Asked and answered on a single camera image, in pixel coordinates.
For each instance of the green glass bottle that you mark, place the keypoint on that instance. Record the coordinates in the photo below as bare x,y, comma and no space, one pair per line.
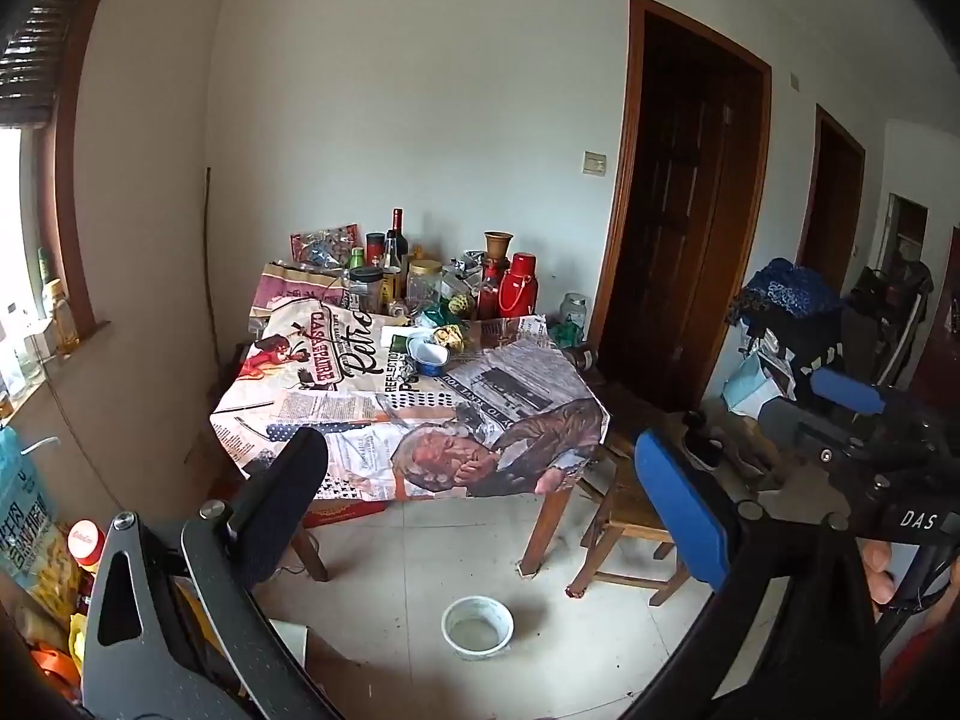
45,270

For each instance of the wooden stool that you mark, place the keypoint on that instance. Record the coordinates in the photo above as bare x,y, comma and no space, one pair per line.
626,517

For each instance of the pink printed sack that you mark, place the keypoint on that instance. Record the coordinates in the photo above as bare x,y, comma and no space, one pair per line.
300,289

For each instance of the yellow oil bottle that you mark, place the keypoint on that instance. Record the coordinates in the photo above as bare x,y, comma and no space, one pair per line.
67,319

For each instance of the yellow-green ball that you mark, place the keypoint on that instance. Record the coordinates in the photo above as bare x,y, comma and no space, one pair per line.
460,307

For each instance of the blue printed bag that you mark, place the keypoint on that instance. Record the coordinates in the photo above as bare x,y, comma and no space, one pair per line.
22,495

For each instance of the black and white patterned packet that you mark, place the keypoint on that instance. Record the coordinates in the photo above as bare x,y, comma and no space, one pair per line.
405,369

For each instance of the brown window frame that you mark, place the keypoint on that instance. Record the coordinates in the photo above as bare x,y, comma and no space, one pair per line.
75,240

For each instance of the narrow dark wooden door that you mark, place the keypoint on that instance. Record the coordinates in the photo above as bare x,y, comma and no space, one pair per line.
829,202

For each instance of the red cardboard box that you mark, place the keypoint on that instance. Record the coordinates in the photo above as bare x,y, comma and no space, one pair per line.
345,511

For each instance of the red can with black lid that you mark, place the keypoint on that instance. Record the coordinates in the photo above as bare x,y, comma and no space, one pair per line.
375,249

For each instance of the white cardboard box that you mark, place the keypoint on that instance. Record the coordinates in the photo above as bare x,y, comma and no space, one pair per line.
289,641

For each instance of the printed tablecloth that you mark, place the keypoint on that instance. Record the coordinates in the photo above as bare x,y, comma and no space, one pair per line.
337,397

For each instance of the yellow wrapper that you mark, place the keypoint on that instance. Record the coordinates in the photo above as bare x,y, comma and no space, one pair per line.
450,336

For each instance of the red snack packet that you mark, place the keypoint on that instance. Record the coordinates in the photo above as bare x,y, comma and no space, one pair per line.
322,244

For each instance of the white and green packet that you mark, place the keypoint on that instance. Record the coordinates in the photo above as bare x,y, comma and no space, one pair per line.
397,337

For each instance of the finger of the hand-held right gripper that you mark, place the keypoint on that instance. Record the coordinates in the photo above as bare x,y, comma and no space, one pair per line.
847,390
810,431

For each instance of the white-framed doorway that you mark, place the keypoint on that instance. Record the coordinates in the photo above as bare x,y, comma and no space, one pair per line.
904,232

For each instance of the jar with red lid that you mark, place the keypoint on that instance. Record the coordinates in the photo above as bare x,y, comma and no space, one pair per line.
86,544

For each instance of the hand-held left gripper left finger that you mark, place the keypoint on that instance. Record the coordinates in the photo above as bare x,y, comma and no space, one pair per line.
285,495

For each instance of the plastic jar with gold lid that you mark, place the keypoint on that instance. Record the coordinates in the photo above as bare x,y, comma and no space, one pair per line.
424,285

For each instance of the silver foil bag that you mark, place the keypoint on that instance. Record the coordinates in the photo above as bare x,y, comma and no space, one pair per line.
465,270

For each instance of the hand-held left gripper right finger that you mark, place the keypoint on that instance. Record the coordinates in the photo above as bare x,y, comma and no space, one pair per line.
679,499

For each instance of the person's right hand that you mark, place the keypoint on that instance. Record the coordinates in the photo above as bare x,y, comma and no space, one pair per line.
877,570

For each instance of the light blue plastic bag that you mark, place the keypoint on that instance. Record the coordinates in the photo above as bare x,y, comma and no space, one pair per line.
750,390

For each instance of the dark wine bottle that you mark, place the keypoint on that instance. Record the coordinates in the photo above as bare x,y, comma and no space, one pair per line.
397,240

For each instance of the blue and white bowl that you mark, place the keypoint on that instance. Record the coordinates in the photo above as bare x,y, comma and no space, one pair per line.
429,360

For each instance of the yellow snack bag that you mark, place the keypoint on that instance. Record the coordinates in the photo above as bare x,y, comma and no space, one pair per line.
49,577

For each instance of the blue patterned cloth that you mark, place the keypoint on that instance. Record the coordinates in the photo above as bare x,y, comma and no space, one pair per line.
784,289

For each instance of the beige light switch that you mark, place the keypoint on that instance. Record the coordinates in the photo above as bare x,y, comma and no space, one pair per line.
595,164

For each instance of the white plastic bucket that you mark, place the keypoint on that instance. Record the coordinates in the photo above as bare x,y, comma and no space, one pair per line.
476,652

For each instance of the glass jar with black lid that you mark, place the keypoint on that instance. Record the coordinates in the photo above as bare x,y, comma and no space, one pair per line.
366,289

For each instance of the window blind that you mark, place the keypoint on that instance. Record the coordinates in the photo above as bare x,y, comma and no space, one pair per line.
34,67

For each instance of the brown ceramic vase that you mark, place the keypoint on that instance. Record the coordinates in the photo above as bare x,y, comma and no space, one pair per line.
498,246

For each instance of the green plastic bag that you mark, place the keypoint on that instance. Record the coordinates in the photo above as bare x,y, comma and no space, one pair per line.
568,335

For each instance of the dark green packet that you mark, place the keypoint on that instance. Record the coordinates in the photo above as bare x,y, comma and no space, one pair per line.
435,315

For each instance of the dark red thermos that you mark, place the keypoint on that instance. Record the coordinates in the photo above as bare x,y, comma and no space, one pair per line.
490,292

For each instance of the clear glass jar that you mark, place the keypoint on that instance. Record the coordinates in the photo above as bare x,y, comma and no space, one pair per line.
574,309

